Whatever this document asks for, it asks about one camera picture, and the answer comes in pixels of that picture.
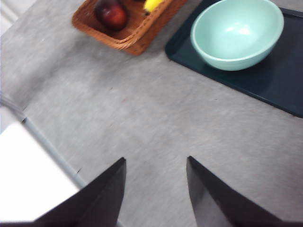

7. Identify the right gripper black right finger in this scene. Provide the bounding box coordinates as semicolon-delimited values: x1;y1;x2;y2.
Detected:
186;155;303;227

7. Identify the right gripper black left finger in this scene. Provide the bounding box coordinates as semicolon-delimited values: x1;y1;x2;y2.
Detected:
0;157;127;227

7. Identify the teal ribbed bowl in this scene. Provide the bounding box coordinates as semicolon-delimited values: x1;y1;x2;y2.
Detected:
190;0;285;71

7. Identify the dark purple plum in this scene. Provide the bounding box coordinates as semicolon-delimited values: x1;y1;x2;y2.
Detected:
94;0;128;31

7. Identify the black rectangular tray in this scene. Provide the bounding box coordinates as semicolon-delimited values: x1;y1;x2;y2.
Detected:
165;0;303;118

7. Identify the brown wicker basket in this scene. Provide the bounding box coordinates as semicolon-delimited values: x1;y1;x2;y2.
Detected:
71;0;187;56

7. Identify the yellow banana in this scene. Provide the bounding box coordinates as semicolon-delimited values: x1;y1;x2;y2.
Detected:
143;0;164;13

